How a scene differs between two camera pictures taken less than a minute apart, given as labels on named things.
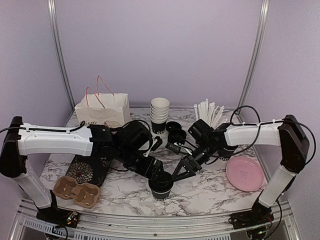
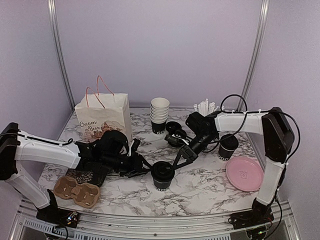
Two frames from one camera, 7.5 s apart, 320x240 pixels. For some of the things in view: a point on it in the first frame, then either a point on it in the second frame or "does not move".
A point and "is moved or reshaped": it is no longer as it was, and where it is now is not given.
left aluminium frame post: [52, 7] does not move
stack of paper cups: [159, 112] does not move
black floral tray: [89, 169] does not move
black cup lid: [162, 183] is moved or reshaped
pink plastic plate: [245, 173] does not move
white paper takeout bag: [110, 109] does not move
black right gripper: [192, 162] → [188, 161]
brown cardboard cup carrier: [86, 195] does not move
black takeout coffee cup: [160, 197] → [161, 186]
